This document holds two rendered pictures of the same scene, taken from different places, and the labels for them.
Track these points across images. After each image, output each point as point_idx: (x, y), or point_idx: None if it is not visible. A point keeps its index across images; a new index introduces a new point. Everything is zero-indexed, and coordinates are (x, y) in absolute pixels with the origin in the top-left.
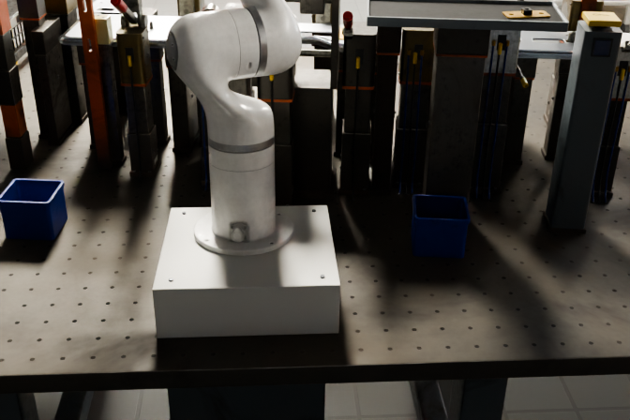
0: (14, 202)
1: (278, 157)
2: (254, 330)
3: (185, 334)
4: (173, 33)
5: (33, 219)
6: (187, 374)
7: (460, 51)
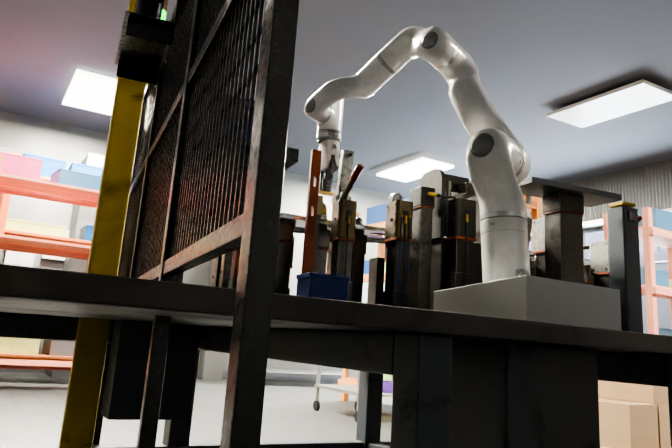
0: (325, 274)
1: (467, 282)
2: (580, 323)
3: (542, 321)
4: (485, 132)
5: (335, 292)
6: (578, 330)
7: (571, 208)
